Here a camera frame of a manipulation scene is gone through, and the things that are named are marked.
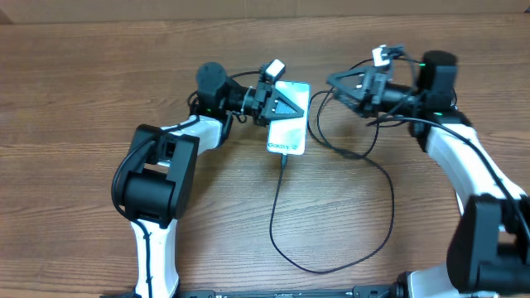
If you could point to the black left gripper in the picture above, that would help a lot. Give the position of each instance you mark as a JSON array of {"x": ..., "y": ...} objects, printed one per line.
[{"x": 265, "y": 103}]

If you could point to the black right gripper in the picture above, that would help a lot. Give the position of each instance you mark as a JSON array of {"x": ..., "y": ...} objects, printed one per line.
[{"x": 366, "y": 84}]

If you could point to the blue Samsung smartphone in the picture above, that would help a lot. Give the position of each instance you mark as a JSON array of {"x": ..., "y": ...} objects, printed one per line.
[{"x": 288, "y": 136}]

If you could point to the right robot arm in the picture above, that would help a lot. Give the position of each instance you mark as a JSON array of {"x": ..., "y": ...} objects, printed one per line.
[{"x": 489, "y": 252}]

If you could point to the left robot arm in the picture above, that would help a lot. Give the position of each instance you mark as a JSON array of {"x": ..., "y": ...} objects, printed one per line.
[{"x": 151, "y": 187}]

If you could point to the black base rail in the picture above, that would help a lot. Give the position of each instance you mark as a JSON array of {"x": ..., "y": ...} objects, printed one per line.
[{"x": 371, "y": 291}]

